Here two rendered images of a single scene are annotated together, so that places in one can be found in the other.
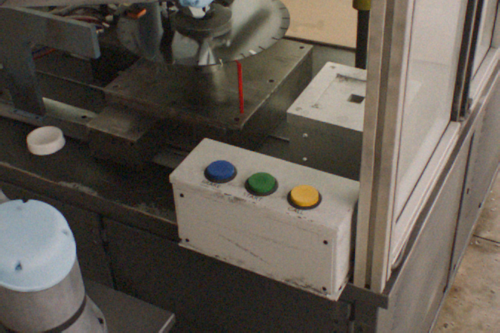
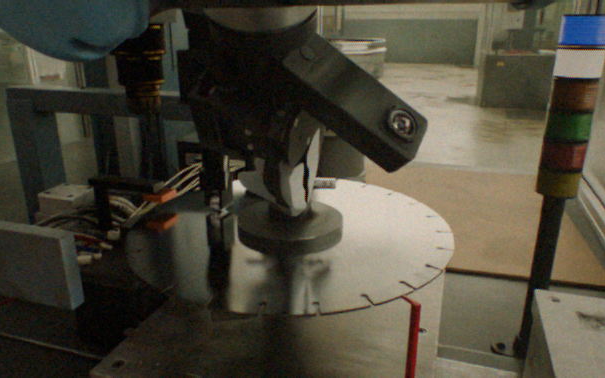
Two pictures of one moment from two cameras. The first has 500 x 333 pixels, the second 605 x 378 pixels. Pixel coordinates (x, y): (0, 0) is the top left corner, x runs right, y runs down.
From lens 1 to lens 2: 0.97 m
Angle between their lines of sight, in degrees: 20
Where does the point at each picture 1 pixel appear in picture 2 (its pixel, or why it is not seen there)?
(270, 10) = (396, 207)
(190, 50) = (288, 280)
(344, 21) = not seen: hidden behind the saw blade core
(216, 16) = (315, 216)
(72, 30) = (19, 249)
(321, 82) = (568, 334)
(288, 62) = (426, 294)
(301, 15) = not seen: hidden behind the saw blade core
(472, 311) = not seen: outside the picture
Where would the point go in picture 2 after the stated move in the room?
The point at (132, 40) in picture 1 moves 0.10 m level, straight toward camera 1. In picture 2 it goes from (156, 265) to (170, 330)
